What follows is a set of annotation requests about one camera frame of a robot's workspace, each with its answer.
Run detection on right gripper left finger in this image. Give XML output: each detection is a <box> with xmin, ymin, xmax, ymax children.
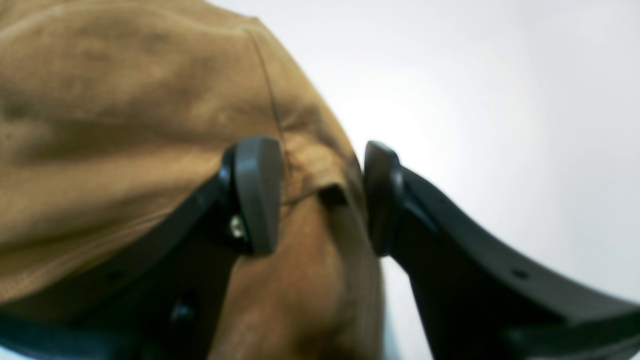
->
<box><xmin>1</xmin><ymin>136</ymin><xmax>282</xmax><ymax>360</ymax></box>

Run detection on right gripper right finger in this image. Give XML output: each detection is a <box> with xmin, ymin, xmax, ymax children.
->
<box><xmin>363</xmin><ymin>141</ymin><xmax>640</xmax><ymax>360</ymax></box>

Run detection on brown t-shirt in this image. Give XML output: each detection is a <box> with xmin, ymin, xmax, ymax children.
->
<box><xmin>1</xmin><ymin>0</ymin><xmax>384</xmax><ymax>360</ymax></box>

